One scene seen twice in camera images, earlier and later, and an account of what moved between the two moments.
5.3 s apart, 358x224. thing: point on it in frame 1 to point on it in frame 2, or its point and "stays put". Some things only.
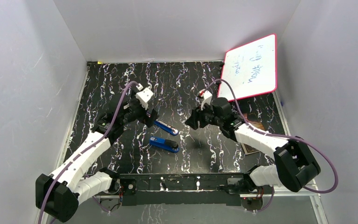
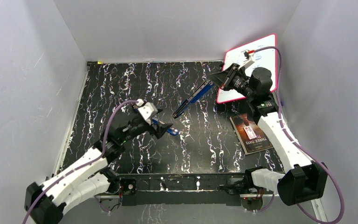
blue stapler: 167,144 to 201,90
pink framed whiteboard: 251,69 stays put
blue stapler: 166,127 stays put
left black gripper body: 136,111 to 138,128
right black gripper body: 206,116 to 234,80
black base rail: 181,189 stays put
